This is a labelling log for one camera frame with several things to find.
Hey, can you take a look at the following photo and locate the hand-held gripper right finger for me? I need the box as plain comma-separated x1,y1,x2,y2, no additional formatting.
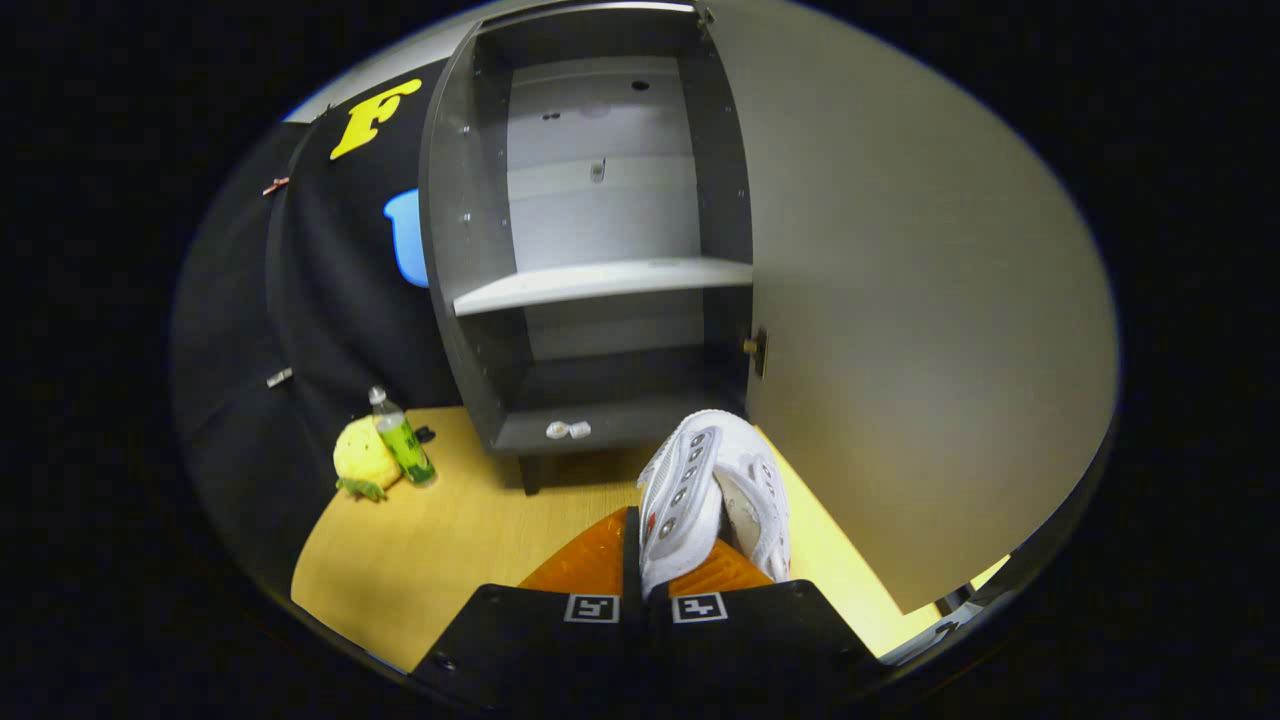
645,538,889,706

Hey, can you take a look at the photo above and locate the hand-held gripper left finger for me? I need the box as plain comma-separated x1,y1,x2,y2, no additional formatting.
408,505,646,706

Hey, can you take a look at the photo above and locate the beige shoe cabinet door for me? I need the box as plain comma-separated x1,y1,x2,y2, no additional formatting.
700,0,1119,616

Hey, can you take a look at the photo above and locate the dark grey shoe cabinet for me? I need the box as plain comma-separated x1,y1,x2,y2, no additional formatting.
417,0,758,497

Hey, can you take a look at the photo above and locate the white cabinet shelf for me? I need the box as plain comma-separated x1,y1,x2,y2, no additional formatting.
452,257,753,318

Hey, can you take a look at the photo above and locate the green drink bottle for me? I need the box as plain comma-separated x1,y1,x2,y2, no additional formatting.
368,386,438,488

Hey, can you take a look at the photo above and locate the yellow plush toy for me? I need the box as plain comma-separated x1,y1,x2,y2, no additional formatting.
333,417,403,501

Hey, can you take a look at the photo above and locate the black backdrop cloth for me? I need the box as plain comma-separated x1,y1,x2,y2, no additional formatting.
170,60,461,591

